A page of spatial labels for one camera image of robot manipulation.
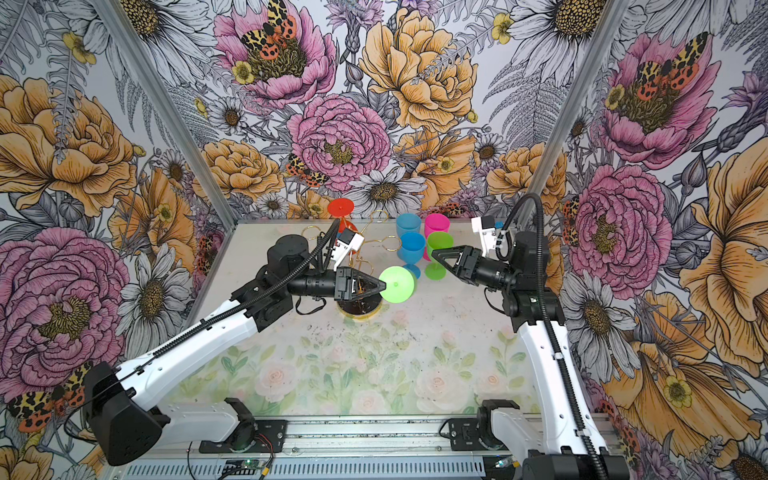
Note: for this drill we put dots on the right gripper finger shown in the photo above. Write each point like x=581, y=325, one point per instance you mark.
x=457, y=266
x=451, y=253

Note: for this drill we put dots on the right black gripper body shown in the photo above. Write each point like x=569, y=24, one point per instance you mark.
x=488, y=272

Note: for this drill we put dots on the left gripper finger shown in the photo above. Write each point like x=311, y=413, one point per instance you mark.
x=363, y=279
x=365, y=291

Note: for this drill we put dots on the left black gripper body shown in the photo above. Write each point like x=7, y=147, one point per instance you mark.
x=324, y=283

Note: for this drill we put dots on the pink wine glass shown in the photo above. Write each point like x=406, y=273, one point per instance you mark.
x=436, y=232

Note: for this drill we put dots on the light blue wine glass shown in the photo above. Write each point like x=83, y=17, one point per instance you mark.
x=407, y=223

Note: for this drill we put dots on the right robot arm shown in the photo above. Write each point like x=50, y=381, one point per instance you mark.
x=512, y=261

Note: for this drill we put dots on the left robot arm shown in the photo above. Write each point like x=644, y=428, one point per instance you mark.
x=123, y=403

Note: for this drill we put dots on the red wine glass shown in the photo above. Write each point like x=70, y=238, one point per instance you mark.
x=341, y=209

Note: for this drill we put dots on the right small circuit board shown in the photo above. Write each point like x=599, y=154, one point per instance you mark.
x=507, y=462

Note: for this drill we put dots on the small green circuit board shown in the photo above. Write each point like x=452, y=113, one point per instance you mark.
x=247, y=467

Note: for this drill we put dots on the gold wire wine glass rack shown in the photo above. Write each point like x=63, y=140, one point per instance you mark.
x=359, y=310

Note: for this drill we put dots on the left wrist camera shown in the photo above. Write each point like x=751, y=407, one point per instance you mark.
x=346, y=243

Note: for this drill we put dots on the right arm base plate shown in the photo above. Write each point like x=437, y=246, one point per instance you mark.
x=464, y=435

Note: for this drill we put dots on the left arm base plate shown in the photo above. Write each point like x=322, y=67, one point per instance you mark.
x=261, y=436

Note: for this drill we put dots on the aluminium front rail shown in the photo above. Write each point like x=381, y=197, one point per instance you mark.
x=360, y=438

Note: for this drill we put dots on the right aluminium corner post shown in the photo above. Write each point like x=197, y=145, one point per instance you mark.
x=599, y=49

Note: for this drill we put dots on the aluminium corner post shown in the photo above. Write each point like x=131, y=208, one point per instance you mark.
x=599, y=49
x=140, y=62

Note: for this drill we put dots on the left aluminium corner post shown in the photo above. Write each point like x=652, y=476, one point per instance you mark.
x=140, y=62

